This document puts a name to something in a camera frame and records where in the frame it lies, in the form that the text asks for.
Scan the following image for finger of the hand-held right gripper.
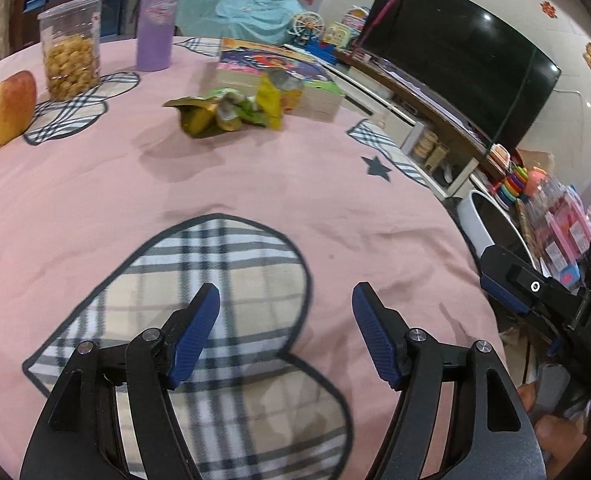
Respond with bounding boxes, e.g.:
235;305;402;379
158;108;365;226
479;245;586;328
479;272;567;357

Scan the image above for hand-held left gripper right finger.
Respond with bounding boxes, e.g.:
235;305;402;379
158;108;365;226
351;281;547;480

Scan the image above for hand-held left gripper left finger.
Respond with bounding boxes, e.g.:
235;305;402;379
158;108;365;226
20;282;221;480

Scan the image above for white round bin black liner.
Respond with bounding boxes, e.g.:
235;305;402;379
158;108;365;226
457;189;540;277

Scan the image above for green snack wrapper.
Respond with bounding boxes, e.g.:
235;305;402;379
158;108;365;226
204;87;270;132

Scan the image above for yellow snack wrapper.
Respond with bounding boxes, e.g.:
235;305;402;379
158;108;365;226
254;71;307;132

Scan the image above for person's right hand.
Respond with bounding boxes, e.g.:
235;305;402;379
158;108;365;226
518;380;591;462

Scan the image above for pink toy boxes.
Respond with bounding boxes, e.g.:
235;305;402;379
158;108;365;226
535;185;591;272

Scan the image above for pink toy cup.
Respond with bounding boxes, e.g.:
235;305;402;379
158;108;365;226
525;167;552;202

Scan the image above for pink tablecloth with plaid patches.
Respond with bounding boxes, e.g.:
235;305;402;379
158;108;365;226
0;35;502;480

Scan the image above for wooden stacked toy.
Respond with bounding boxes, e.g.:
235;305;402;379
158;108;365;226
409;130;449;172

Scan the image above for white tv cabinet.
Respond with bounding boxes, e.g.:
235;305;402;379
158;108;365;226
325;47;497;202

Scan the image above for black television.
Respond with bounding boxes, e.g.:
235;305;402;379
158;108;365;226
358;0;562;154

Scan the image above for colourful picture book box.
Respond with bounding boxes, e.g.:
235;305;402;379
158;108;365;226
216;37;347;122

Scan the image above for yellow red mango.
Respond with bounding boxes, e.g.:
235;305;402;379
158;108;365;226
0;71;38;147

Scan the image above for pink rod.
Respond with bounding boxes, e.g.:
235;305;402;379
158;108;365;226
350;0;412;59

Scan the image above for clear jar of snacks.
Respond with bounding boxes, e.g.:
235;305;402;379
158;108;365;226
37;0;106;102

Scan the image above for colourful toy house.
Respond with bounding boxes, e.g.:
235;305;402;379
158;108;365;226
323;6;369;51

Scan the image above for purple bottle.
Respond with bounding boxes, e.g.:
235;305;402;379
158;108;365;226
136;0;184;72

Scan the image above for ferris wheel toy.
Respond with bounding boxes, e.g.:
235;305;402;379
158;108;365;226
290;10;325;47

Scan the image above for teal cloth cover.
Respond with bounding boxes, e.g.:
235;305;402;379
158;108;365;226
176;0;307;47

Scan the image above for rainbow stacking ring toy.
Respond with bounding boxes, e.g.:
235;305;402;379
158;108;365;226
499;162;529;207

